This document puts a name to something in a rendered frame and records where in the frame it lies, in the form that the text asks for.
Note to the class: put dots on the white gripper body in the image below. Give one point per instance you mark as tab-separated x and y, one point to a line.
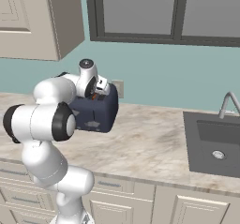
104	90

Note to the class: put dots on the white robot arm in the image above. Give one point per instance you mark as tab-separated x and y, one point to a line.
43	121

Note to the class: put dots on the dark blue toaster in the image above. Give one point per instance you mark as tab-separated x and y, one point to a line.
97	115

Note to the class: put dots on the beige drawer front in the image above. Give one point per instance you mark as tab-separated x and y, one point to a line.
22	199
112	184
22	216
12	172

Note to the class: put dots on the dark grey framed window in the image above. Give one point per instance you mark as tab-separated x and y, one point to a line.
175	12

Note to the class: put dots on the beige cupboard door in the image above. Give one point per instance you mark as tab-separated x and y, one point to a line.
197	207
125	207

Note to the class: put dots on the dark grey sink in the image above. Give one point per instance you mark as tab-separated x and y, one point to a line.
212	143

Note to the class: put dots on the grey metal tap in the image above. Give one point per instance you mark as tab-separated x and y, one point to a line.
225	102

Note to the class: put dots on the beige wall outlet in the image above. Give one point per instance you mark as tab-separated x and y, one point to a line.
119	88

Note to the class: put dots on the beige wall cupboard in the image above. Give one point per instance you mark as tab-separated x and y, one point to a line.
37	18

